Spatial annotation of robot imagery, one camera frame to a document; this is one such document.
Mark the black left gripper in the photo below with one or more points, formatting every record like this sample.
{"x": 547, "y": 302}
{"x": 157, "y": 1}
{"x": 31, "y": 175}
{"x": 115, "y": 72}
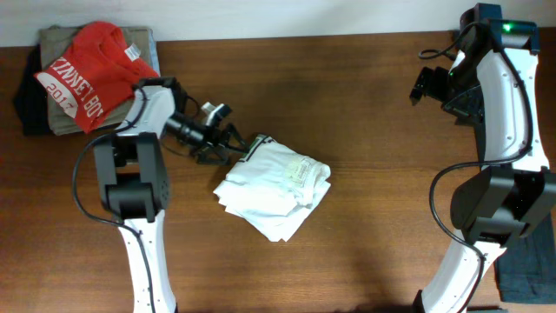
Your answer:
{"x": 221, "y": 140}

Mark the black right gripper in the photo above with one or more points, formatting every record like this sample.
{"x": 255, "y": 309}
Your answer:
{"x": 470, "y": 112}

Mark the white t-shirt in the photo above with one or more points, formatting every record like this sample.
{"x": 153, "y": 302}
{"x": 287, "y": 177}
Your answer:
{"x": 274, "y": 188}

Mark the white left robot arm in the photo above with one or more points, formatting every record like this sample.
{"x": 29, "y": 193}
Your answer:
{"x": 134, "y": 182}

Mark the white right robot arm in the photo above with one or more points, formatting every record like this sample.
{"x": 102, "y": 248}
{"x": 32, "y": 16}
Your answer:
{"x": 465, "y": 263}

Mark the red folded printed t-shirt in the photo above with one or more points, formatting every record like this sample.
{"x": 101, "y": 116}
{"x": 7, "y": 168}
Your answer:
{"x": 95, "y": 74}

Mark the black folded garment under stack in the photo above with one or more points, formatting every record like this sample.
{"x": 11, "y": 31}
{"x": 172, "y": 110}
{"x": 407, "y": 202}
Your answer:
{"x": 30, "y": 101}

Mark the olive folded garment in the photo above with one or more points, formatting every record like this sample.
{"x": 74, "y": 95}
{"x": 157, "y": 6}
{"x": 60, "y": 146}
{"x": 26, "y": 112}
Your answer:
{"x": 56, "y": 78}

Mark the black garment with white letters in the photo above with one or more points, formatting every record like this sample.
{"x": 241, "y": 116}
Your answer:
{"x": 525, "y": 269}

